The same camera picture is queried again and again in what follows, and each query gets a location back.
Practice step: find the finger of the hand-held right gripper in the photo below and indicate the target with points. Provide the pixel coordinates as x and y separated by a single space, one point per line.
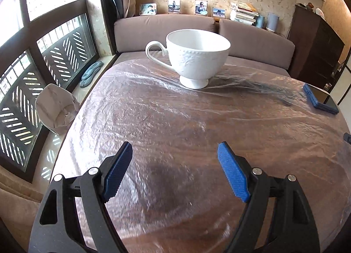
348 137

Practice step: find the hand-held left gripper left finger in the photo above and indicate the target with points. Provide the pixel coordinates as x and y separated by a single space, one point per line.
116 176

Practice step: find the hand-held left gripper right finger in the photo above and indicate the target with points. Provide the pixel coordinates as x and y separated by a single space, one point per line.
233 176

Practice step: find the dark blue handheld device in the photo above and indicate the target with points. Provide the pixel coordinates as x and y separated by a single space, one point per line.
320 99

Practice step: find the dark wooden cabinet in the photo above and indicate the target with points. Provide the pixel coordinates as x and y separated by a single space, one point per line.
315 49

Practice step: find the blue-grey slippers pair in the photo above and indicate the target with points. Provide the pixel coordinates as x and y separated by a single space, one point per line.
90 73

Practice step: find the brown sofa back cushion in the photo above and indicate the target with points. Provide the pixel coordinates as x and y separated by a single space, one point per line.
263 47
142 32

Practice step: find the white embossed cup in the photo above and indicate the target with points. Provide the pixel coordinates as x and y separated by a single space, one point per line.
197 55

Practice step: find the white plate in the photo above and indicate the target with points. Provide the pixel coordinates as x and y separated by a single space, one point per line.
320 13

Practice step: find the grey cylinder speaker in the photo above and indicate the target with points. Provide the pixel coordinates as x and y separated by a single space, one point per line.
272 22

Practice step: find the blue cylinder container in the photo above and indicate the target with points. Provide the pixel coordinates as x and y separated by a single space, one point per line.
260 22

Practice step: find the stack of books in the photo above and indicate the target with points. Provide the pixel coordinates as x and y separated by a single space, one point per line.
244 12

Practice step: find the small building photo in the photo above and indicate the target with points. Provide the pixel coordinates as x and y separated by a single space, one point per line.
219 13

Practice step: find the dark framed window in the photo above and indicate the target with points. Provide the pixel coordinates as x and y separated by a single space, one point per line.
30 33

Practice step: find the wide framed photo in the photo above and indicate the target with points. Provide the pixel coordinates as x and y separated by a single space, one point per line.
148 9

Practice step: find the tall standing photo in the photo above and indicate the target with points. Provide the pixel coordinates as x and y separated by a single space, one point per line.
174 6
201 7

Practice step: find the dark curtain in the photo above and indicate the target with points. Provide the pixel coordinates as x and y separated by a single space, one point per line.
109 0

